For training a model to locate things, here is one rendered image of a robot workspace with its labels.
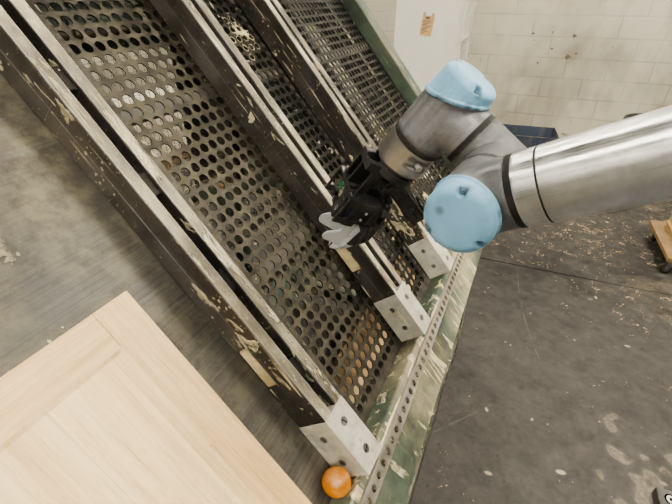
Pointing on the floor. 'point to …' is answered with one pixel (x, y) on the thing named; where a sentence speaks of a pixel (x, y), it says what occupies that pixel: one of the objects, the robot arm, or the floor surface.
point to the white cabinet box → (432, 35)
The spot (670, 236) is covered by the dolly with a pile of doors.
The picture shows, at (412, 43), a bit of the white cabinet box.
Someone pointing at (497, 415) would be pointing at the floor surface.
